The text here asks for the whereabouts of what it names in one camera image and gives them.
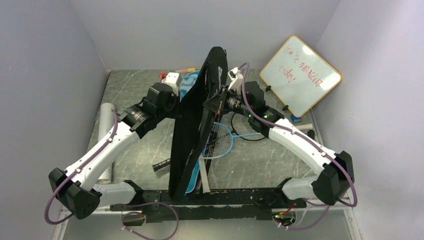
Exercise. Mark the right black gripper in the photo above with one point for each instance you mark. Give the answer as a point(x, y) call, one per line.
point(213, 103)

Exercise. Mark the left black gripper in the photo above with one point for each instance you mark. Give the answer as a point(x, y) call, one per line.
point(173, 115)

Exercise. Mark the black racket cover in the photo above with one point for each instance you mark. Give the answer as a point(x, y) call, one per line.
point(189, 133)

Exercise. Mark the black racket head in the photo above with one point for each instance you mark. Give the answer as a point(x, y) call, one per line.
point(240, 126)
point(158, 166)

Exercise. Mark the white shuttlecock tube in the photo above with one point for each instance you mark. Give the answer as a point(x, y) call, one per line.
point(106, 122)

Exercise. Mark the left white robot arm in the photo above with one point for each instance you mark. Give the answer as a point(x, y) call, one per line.
point(76, 187)

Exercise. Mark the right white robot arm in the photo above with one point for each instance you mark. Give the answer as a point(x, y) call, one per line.
point(334, 176)

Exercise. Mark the blue racket cover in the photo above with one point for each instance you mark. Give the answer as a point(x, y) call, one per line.
point(187, 83)

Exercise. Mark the orange yellow marker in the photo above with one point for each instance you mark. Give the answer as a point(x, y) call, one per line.
point(185, 70)

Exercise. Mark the blue whiteboard eraser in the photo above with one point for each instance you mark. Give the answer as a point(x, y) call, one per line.
point(295, 119)

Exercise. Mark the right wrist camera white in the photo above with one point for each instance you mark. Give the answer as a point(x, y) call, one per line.
point(236, 79)

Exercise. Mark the whiteboard with orange frame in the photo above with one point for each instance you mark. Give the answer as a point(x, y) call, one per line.
point(298, 76)

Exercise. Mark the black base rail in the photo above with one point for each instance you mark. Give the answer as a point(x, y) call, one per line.
point(238, 203)

